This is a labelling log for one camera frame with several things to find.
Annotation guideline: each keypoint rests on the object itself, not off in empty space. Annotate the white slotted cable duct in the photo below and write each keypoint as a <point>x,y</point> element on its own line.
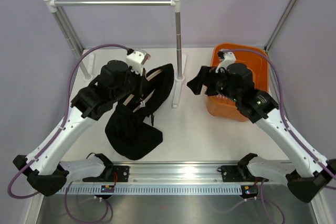
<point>123,189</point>

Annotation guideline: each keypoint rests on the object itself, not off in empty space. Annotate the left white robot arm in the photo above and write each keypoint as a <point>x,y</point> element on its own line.
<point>44,168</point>

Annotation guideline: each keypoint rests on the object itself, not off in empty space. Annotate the aluminium mounting rail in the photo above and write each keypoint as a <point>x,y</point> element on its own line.
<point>160,173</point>

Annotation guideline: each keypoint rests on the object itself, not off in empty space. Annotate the orange plastic bin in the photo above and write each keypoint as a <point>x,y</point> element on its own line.
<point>255,60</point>

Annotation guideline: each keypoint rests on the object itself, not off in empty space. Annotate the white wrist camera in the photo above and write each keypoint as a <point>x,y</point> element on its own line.
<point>136,59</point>
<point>226,58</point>

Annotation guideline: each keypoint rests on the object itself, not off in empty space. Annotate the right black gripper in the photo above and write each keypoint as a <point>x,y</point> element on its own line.
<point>196,84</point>

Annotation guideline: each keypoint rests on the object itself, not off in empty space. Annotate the black shorts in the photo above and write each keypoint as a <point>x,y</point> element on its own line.
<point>133,135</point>

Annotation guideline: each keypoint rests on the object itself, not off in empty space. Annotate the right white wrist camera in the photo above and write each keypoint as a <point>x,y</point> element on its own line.
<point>226,58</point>

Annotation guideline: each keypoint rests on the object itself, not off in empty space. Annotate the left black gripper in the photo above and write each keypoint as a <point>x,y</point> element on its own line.
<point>140,80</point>

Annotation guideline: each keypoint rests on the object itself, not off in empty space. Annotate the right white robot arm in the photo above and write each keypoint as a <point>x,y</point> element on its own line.
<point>309,171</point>

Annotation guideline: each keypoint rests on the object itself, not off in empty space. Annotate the wooden clothes hanger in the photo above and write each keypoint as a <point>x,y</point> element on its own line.
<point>148,98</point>

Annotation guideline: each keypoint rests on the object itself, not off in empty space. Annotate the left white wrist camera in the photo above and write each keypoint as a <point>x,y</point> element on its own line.
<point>136,59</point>

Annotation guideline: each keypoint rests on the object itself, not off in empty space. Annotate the white metal clothes rack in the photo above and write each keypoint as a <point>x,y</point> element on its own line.
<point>55,5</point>

